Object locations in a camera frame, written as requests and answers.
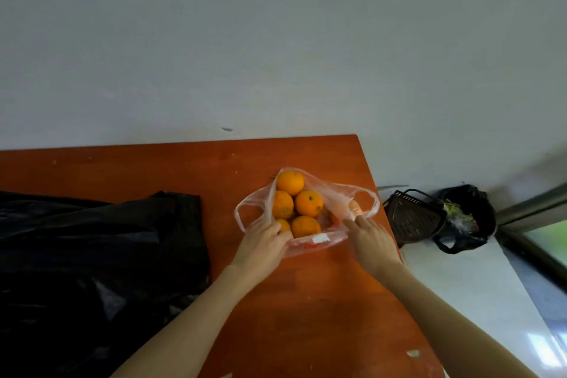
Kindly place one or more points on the brown wooden table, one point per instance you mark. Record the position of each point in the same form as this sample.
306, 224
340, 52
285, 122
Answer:
310, 302

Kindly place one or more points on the person's right hand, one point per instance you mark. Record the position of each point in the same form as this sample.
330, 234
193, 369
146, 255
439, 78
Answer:
376, 249

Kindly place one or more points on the person's right forearm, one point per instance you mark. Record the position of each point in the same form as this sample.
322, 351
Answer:
443, 324

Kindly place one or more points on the frosted glass door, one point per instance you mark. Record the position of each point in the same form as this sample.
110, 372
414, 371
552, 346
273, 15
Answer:
549, 240

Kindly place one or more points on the person's left hand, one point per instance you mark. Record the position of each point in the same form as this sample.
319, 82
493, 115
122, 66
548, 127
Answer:
263, 249

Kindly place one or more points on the person's left forearm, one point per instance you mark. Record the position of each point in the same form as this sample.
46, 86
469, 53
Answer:
186, 333

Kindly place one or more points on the black trash bag bin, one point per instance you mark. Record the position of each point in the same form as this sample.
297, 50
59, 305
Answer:
474, 209

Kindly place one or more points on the clear plastic bag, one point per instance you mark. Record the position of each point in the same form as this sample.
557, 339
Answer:
336, 196

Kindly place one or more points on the large black plastic bag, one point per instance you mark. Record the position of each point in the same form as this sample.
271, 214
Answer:
88, 267

